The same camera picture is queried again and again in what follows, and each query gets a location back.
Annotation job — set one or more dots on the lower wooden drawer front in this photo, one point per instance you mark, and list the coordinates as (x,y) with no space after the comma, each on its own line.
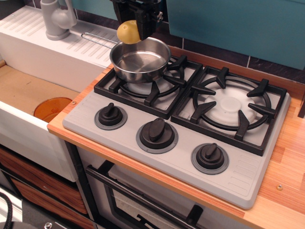
(61,212)

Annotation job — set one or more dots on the stainless steel saucepan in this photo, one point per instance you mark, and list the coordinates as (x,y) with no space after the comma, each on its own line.
(143,62)

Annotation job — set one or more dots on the black middle stove knob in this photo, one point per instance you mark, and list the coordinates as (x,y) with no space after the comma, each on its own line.
(157,137)

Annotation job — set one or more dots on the grey toy faucet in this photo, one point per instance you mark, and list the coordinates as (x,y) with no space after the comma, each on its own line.
(58,22)

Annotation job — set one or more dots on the white toy sink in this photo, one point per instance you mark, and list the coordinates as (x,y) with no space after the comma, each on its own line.
(34,69)

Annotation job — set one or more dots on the black right stove knob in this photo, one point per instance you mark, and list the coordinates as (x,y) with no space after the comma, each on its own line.
(210,159)

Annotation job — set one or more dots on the grey toy stove top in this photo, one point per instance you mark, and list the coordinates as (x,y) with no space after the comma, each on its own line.
(238,184)

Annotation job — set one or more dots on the black stove knob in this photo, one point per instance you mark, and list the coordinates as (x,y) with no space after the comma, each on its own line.
(157,137)
(110,117)
(210,159)

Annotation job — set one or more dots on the upper wooden drawer front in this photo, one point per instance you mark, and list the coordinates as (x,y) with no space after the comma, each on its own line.
(47,181)

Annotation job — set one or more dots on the black burner grate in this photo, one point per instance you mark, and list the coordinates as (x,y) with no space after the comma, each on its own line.
(180,72)
(239,111)

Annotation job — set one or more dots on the black left stove knob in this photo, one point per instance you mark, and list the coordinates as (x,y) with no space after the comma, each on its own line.
(110,117)

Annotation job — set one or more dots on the black left burner grate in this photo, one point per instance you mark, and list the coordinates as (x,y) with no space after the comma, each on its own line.
(180,72)

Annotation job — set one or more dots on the oven door with black handle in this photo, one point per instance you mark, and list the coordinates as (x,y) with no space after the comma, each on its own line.
(101,174)

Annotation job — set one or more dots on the wooden drawer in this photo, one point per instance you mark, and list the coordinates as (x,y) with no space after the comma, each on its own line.
(61,212)
(47,181)

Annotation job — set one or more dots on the yellow toy potato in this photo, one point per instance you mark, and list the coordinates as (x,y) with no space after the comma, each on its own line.
(128,33)

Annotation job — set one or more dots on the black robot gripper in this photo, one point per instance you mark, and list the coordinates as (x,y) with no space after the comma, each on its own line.
(146,12)

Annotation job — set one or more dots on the black right burner grate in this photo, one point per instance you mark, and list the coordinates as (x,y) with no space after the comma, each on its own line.
(239,111)

